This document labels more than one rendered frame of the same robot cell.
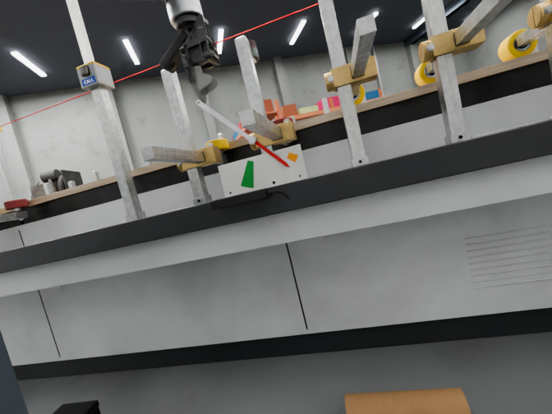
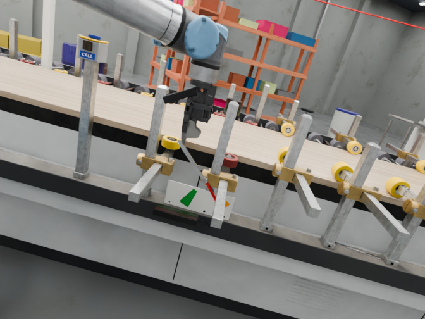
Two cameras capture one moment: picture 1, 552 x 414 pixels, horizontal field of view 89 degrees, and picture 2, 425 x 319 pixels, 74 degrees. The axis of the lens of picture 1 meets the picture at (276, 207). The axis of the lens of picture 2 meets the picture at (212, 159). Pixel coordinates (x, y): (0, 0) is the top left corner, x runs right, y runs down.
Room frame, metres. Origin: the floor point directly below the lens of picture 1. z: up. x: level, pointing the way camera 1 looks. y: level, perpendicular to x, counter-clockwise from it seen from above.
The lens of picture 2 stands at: (-0.09, 0.22, 1.28)
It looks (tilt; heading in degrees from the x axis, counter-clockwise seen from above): 20 degrees down; 347
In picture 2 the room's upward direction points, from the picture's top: 15 degrees clockwise
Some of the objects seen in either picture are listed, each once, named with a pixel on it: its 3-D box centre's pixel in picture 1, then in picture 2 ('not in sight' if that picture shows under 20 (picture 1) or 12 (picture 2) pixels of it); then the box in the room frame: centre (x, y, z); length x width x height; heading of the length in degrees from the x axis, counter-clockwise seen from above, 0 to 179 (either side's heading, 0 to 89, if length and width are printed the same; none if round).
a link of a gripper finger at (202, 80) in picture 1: (203, 82); (190, 133); (0.79, 0.11, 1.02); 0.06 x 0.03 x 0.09; 76
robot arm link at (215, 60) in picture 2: not in sight; (209, 45); (0.81, 0.12, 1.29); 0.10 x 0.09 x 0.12; 112
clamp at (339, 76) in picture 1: (350, 75); (291, 173); (0.80, -0.28, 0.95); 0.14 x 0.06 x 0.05; 76
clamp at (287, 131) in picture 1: (272, 136); (219, 179); (0.86, -0.04, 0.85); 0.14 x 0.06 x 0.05; 76
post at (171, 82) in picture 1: (187, 144); (152, 149); (0.92, 0.23, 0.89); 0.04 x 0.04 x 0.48; 76
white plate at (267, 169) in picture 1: (261, 172); (198, 200); (0.84, 0.02, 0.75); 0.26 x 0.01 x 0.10; 76
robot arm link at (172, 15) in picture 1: (186, 16); (203, 75); (0.81, 0.11, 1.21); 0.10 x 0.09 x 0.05; 166
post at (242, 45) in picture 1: (260, 119); (217, 164); (0.86, -0.02, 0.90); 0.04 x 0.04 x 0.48; 76
